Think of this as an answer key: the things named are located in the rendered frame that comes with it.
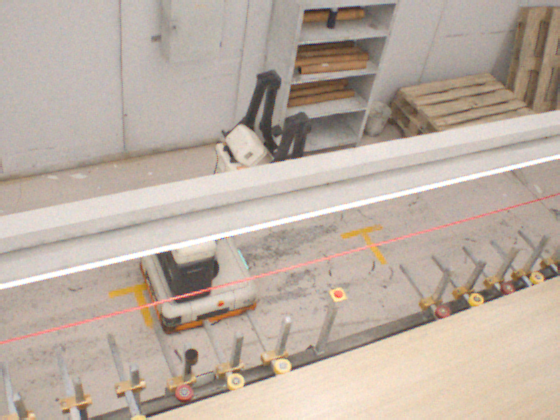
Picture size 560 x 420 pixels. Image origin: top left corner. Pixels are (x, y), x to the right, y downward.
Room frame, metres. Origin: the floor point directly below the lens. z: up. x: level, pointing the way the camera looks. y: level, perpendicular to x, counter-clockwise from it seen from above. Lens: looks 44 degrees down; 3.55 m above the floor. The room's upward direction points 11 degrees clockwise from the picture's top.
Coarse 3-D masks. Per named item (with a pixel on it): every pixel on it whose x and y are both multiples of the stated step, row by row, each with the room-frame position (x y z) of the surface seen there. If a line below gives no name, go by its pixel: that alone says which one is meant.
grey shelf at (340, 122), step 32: (288, 0) 4.35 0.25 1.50; (320, 0) 4.35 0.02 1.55; (352, 0) 4.46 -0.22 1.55; (384, 0) 4.59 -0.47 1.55; (288, 32) 4.28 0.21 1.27; (320, 32) 4.42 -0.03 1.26; (352, 32) 4.53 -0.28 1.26; (384, 32) 4.64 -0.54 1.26; (288, 64) 4.21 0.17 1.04; (288, 96) 4.20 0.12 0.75; (256, 128) 4.52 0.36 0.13; (320, 128) 4.71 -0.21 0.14; (352, 128) 4.80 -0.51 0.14
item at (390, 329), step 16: (448, 304) 2.42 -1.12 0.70; (464, 304) 2.44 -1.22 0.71; (400, 320) 2.23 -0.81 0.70; (416, 320) 2.26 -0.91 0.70; (432, 320) 2.29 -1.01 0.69; (352, 336) 2.06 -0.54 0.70; (368, 336) 2.08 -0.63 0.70; (384, 336) 2.10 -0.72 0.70; (304, 352) 1.89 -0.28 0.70; (336, 352) 1.93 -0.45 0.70; (256, 368) 1.73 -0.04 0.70; (272, 368) 1.75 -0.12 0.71; (208, 384) 1.59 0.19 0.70; (160, 400) 1.44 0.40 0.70; (176, 400) 1.46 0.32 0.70; (192, 400) 1.48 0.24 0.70; (96, 416) 1.29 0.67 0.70; (112, 416) 1.31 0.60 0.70; (128, 416) 1.32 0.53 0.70; (144, 416) 1.35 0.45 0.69
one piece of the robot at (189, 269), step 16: (208, 240) 2.45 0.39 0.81; (160, 256) 2.59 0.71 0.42; (176, 256) 2.33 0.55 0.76; (192, 256) 2.36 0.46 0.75; (208, 256) 2.42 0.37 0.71; (176, 272) 2.32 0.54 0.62; (192, 272) 2.36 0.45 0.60; (208, 272) 2.42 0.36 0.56; (176, 288) 2.32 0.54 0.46; (192, 288) 2.37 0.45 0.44; (208, 288) 2.43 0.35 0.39
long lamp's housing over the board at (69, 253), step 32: (448, 160) 1.59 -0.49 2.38; (480, 160) 1.63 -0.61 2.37; (512, 160) 1.70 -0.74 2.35; (288, 192) 1.29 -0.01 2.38; (320, 192) 1.31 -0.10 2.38; (352, 192) 1.36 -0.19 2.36; (384, 192) 1.41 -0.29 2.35; (160, 224) 1.07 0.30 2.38; (192, 224) 1.10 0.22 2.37; (224, 224) 1.14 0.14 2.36; (256, 224) 1.18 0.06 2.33; (0, 256) 0.86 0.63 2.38; (32, 256) 0.88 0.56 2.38; (64, 256) 0.92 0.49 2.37; (96, 256) 0.95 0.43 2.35
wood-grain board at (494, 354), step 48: (528, 288) 2.49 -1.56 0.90; (432, 336) 2.01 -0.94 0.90; (480, 336) 2.07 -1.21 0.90; (528, 336) 2.13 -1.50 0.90; (288, 384) 1.56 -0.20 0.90; (336, 384) 1.61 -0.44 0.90; (384, 384) 1.66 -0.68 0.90; (432, 384) 1.71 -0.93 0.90; (480, 384) 1.76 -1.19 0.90; (528, 384) 1.81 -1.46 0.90
